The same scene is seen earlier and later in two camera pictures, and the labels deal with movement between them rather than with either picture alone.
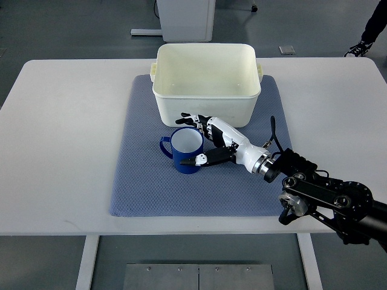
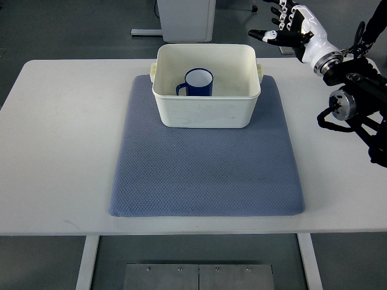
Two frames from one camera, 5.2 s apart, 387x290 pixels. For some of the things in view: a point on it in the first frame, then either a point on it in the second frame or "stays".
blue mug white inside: x=187 y=142 → x=198 y=82
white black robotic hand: x=231 y=145 → x=301 y=31
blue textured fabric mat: x=145 y=184 stays
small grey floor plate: x=286 y=50 stays
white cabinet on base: x=183 y=21 stays
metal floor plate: x=198 y=277 stays
